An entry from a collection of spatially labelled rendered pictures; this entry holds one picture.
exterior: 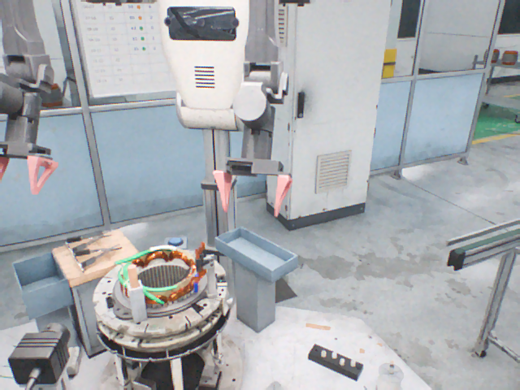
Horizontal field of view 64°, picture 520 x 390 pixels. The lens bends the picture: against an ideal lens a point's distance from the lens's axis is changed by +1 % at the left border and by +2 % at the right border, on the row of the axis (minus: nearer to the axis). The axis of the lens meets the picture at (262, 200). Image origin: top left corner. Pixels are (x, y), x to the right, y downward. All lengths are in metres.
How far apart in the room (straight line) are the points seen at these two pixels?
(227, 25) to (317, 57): 1.92
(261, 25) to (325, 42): 2.35
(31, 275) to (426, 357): 1.96
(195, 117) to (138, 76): 1.86
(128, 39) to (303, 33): 1.17
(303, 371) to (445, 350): 1.45
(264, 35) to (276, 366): 0.90
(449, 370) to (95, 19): 2.92
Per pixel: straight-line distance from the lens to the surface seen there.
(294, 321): 1.42
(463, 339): 2.72
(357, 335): 1.40
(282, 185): 0.73
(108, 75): 3.11
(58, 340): 0.52
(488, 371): 2.59
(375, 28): 3.37
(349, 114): 3.36
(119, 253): 1.28
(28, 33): 1.00
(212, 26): 1.23
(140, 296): 0.94
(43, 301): 1.25
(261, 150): 0.75
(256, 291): 1.27
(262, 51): 0.78
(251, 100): 0.70
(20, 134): 0.98
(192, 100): 1.29
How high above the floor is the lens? 1.73
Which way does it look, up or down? 26 degrees down
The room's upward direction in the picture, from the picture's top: straight up
